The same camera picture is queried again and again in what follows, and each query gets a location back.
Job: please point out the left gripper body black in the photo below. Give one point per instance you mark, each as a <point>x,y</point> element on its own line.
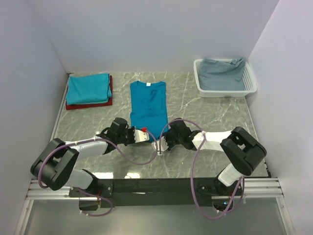
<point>127,137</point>

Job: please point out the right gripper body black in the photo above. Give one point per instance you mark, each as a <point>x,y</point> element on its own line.
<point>171,139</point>

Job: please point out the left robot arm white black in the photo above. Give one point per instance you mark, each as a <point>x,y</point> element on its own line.
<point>55,165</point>

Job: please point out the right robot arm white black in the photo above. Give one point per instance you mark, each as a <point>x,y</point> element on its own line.
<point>244,152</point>

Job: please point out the folded red t shirt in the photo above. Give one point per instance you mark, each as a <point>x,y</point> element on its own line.
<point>73,106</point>

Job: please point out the folded light teal t shirt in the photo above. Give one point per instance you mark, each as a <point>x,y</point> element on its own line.
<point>88,89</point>

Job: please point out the black base beam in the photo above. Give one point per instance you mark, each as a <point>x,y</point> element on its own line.
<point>160,192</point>

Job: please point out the grey blue t shirt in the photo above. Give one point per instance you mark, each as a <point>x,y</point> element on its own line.
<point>216,75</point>

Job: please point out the white plastic basket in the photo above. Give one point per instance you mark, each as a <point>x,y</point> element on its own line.
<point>248,79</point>

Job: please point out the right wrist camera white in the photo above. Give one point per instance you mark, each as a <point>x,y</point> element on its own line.
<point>160,146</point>

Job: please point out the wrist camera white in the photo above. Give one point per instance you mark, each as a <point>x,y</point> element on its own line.
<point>160,146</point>
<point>141,135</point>

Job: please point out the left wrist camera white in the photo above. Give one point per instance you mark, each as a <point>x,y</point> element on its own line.
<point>141,135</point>

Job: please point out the aluminium rail frame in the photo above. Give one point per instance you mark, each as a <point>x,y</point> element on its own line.
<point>266,194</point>

